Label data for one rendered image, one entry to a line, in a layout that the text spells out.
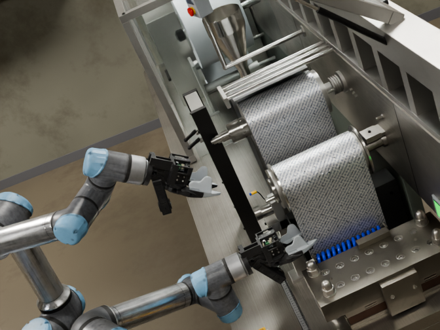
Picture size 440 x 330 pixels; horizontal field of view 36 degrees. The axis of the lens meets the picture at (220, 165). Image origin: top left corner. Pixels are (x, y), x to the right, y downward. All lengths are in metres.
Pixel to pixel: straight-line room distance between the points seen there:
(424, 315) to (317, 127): 0.61
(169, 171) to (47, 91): 3.63
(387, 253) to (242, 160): 1.02
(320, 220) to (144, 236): 2.48
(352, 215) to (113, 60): 3.49
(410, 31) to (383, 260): 0.66
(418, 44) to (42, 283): 1.36
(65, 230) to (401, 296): 0.88
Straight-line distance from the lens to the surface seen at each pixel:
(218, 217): 2.50
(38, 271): 2.19
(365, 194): 1.92
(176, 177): 1.76
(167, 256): 4.01
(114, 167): 1.72
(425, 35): 1.49
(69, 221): 1.70
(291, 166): 1.84
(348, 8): 1.53
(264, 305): 2.09
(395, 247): 1.92
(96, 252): 4.38
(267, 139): 2.01
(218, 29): 2.37
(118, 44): 5.13
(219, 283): 1.89
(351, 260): 1.92
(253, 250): 1.88
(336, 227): 1.94
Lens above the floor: 2.31
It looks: 30 degrees down
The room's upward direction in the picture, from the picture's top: 25 degrees counter-clockwise
